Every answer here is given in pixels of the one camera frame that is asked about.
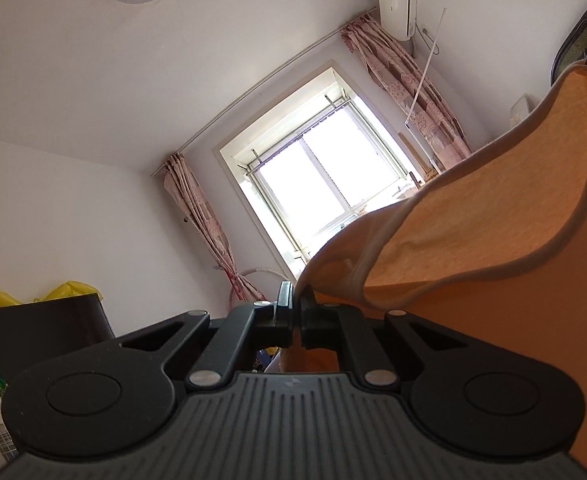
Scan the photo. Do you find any white tower fan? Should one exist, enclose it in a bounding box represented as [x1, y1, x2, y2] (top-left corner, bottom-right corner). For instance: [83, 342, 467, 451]
[0, 402, 21, 463]

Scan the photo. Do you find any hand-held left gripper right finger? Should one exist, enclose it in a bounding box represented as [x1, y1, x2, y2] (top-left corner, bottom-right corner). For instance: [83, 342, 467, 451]
[300, 286, 467, 394]

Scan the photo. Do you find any pink hoop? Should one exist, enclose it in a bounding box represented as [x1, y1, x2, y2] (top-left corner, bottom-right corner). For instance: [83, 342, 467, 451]
[226, 267, 286, 313]

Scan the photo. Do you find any beige shirt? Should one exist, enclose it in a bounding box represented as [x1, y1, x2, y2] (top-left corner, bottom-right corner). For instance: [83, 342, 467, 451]
[278, 59, 587, 478]

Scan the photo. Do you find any window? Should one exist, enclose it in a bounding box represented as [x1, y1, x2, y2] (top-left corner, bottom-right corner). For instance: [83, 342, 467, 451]
[213, 60, 419, 281]

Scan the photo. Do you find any white rod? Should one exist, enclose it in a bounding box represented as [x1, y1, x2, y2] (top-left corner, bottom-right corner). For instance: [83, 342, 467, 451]
[406, 7, 448, 117]

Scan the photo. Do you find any white air conditioner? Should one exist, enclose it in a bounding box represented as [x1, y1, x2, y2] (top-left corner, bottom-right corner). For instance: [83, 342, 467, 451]
[375, 0, 419, 42]

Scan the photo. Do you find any white wall box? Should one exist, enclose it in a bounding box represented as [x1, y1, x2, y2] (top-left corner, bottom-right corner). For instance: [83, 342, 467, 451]
[507, 94, 534, 131]

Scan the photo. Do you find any black television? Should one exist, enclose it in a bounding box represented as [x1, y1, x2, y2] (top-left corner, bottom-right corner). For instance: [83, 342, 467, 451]
[0, 294, 117, 401]

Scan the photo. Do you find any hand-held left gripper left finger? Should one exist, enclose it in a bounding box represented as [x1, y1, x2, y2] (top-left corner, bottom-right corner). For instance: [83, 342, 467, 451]
[120, 281, 295, 394]

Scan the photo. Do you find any pink patterned curtain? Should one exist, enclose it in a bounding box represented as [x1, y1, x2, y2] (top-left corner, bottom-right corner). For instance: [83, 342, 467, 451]
[160, 154, 269, 306]
[341, 14, 474, 171]

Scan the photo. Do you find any yellow plastic bag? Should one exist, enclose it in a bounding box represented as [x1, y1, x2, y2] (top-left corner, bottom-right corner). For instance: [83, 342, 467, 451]
[0, 282, 105, 307]

